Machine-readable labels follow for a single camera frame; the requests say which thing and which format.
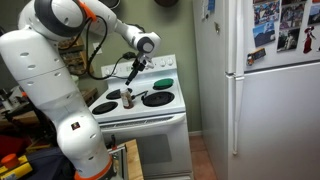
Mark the front left coil burner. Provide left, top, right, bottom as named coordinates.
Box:
left=143, top=92, right=175, bottom=107

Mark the clear ketchup bottle white cap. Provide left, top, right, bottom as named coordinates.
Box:
left=120, top=88, right=133, bottom=109

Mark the red dress figure magnet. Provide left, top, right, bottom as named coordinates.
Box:
left=303, top=26, right=315, bottom=54

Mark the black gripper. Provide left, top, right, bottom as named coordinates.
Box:
left=125, top=59, right=146, bottom=85

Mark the fridge photo dark portrait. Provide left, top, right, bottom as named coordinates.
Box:
left=277, top=28, right=300, bottom=52

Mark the wooden butcher block table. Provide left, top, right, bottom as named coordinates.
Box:
left=115, top=139, right=144, bottom=180

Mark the black measuring scoop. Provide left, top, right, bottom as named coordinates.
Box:
left=131, top=90, right=148, bottom=100

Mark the white refrigerator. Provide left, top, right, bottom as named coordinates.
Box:
left=193, top=0, right=320, bottom=180

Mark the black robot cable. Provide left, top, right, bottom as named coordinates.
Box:
left=58, top=15, right=148, bottom=81

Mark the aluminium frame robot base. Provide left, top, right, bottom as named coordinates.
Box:
left=106, top=135, right=128, bottom=180

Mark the orange black fridge magnet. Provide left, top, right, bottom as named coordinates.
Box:
left=247, top=48, right=266, bottom=66

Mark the fridge photo blue sky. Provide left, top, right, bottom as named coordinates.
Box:
left=253, top=21, right=275, bottom=47

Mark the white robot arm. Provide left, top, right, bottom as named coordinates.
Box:
left=0, top=0, right=161, bottom=180

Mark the orange emergency stop button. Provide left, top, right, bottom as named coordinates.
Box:
left=1, top=154, right=20, bottom=169

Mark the white electric stove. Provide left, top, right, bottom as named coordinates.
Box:
left=90, top=55, right=193, bottom=180

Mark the green round burner cover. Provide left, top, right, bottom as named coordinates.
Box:
left=153, top=78, right=174, bottom=90

